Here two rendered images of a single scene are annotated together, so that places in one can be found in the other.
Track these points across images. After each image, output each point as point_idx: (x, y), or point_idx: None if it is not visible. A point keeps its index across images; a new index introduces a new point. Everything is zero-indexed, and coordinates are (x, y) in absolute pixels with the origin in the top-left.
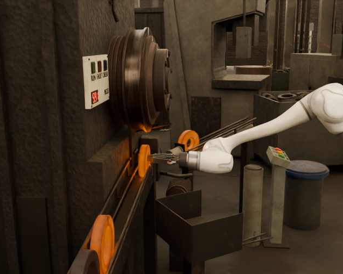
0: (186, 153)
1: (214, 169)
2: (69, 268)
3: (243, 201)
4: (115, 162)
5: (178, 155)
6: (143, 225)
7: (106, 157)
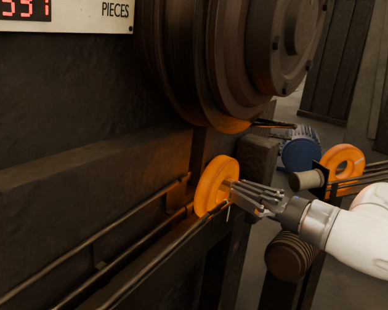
0: (305, 203)
1: (360, 265)
2: None
3: None
4: (108, 187)
5: (311, 186)
6: (199, 297)
7: (46, 178)
